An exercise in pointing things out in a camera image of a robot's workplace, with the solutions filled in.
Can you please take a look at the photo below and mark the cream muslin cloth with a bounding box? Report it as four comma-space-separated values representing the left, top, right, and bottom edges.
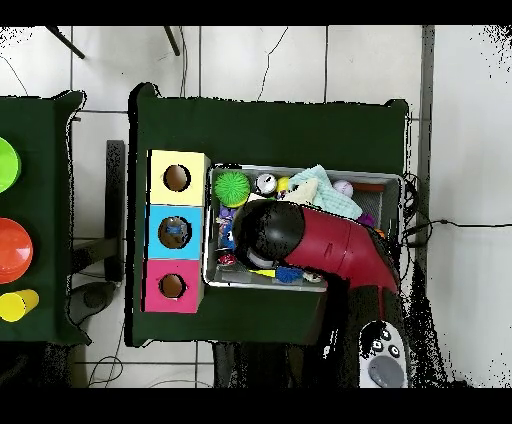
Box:
283, 178, 320, 206

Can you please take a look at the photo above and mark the clear plastic packet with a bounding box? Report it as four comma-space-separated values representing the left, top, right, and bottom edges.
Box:
166, 223, 192, 244

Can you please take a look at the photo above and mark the mint green cloth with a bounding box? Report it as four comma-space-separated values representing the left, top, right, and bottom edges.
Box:
287, 164, 363, 221

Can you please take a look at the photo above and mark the wooden box with three holes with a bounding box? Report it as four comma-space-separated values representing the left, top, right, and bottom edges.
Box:
142, 148, 211, 315

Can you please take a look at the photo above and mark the clear mesh bin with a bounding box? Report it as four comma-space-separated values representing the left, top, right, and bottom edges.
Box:
203, 163, 405, 296

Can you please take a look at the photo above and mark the green spiky ball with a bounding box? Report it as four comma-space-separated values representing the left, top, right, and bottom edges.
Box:
213, 169, 252, 208

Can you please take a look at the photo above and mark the small blue fuzzy toy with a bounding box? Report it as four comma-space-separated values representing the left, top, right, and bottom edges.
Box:
274, 266, 305, 285

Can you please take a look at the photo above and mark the dark green tablecloth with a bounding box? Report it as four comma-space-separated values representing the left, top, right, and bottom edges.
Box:
127, 82, 411, 353
0, 90, 88, 347

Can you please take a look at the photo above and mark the white baseball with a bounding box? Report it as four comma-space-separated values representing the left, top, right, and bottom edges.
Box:
332, 179, 354, 201

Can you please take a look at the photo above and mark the black tripod leg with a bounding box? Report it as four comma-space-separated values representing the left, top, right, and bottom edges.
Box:
43, 26, 86, 60
163, 26, 182, 57

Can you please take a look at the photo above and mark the grey floor strip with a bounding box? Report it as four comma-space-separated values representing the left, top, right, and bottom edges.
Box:
419, 26, 437, 269

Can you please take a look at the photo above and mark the orange plate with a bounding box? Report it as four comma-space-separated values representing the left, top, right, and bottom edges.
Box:
0, 217, 35, 285

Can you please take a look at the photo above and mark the green plate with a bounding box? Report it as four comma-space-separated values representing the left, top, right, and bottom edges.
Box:
0, 135, 23, 195

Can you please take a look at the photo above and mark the yellow cup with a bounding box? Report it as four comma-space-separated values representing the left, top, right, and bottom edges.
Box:
0, 288, 41, 323

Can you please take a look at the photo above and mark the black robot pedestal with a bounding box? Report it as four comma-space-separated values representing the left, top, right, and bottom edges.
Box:
211, 342, 329, 389

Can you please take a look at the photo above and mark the black floor cable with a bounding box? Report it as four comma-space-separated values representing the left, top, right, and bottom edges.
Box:
403, 215, 512, 237

